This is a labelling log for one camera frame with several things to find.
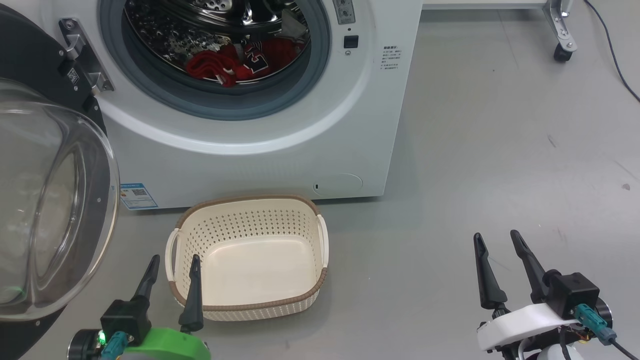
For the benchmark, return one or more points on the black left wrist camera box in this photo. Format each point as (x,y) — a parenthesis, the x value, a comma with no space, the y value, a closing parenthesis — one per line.
(125,320)

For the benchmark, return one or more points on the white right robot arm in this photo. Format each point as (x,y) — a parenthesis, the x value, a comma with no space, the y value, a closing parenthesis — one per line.
(560,354)

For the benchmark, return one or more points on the white front-load washing machine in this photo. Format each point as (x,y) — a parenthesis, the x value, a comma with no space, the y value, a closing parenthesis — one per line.
(250,165)

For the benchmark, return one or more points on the red sports jersey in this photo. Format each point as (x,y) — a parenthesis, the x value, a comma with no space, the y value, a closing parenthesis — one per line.
(210,65)

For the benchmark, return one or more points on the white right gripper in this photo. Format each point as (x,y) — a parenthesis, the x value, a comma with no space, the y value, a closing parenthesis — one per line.
(520,325)

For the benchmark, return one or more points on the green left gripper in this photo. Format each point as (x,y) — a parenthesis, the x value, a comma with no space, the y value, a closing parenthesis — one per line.
(170,347)

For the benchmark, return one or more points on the washing machine glass door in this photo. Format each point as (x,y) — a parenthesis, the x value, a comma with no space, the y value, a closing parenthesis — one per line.
(50,200)

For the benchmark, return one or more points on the blue energy label sticker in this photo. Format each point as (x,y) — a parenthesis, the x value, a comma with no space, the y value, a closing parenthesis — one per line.
(138,196)

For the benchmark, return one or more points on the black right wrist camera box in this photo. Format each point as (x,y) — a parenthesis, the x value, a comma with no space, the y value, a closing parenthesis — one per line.
(575,295)

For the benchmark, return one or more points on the white partition panel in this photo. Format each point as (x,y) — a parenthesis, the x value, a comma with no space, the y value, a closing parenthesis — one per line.
(480,4)

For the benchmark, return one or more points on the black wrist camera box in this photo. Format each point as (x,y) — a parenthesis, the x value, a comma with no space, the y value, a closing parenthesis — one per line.
(575,295)
(125,320)

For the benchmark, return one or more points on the cream perforated laundry basket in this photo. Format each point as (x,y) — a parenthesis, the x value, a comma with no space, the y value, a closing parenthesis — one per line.
(260,270)

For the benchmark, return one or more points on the grey metal leg with caster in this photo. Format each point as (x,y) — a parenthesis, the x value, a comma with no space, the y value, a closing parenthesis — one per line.
(562,30)

